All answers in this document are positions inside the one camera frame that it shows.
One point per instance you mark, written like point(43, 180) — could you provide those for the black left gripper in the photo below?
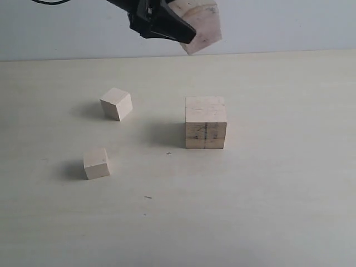
point(155, 19)

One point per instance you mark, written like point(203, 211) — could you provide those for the medium brown wooden cube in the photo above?
point(203, 16)

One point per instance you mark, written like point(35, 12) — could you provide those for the small light wooden cube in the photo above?
point(96, 164)

